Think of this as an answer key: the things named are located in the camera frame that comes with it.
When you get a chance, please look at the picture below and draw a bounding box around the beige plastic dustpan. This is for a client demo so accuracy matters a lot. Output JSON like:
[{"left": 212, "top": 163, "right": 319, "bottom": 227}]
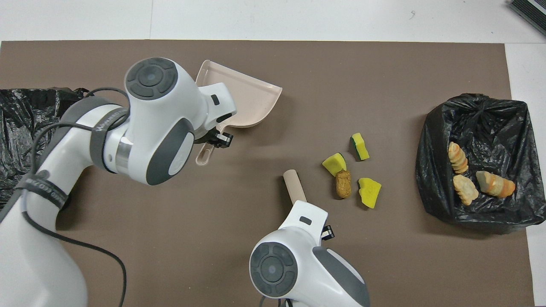
[{"left": 195, "top": 60, "right": 283, "bottom": 166}]

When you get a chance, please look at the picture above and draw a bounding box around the brown peanut toy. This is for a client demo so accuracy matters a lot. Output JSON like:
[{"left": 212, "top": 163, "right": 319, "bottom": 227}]
[{"left": 335, "top": 170, "right": 352, "bottom": 199}]

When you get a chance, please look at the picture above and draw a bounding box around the beige hand brush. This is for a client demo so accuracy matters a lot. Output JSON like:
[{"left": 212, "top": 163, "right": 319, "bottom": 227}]
[{"left": 284, "top": 169, "right": 308, "bottom": 204}]

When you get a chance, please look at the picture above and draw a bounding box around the black trash bag over pink bin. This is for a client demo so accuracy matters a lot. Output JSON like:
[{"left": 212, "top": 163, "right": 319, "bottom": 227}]
[{"left": 0, "top": 87, "right": 86, "bottom": 209}]

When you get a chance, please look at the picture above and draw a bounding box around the yellow notched sponge piece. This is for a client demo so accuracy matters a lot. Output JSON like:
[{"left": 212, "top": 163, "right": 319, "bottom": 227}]
[{"left": 357, "top": 177, "right": 382, "bottom": 209}]

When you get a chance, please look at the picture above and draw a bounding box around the yellow sponge with green side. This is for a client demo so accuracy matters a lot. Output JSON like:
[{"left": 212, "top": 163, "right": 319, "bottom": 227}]
[{"left": 350, "top": 133, "right": 370, "bottom": 162}]

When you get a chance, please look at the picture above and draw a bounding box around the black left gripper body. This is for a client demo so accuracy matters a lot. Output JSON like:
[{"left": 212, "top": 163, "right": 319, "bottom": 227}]
[{"left": 195, "top": 128, "right": 217, "bottom": 148}]

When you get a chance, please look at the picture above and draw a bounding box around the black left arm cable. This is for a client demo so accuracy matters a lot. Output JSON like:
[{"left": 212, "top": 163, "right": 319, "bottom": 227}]
[{"left": 0, "top": 87, "right": 131, "bottom": 307}]

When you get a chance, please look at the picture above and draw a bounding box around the brown paper table mat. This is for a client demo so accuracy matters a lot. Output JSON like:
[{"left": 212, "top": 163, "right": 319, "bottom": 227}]
[{"left": 0, "top": 40, "right": 536, "bottom": 307}]

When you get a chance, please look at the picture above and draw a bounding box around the dark ribbed object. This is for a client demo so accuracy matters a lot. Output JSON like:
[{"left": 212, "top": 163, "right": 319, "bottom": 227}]
[{"left": 508, "top": 0, "right": 546, "bottom": 37}]

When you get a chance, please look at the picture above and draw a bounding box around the black trash bag, tied knot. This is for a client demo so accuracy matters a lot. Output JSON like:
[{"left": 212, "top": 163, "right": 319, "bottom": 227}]
[{"left": 416, "top": 93, "right": 546, "bottom": 235}]

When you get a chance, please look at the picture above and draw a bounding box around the yellow wedge sponge piece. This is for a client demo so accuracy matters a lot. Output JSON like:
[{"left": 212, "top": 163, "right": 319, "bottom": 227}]
[{"left": 322, "top": 153, "right": 347, "bottom": 177}]

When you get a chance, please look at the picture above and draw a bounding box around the striped croissant piece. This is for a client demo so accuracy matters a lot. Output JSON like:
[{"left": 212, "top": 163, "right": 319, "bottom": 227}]
[{"left": 448, "top": 142, "right": 469, "bottom": 174}]

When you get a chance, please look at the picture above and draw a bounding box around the croissant piece with pale end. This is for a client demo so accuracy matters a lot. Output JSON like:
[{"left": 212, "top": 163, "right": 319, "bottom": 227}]
[{"left": 476, "top": 171, "right": 516, "bottom": 199}]

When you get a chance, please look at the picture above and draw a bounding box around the pale bread chunk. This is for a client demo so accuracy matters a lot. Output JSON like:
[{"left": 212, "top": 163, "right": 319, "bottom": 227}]
[{"left": 453, "top": 174, "right": 479, "bottom": 206}]

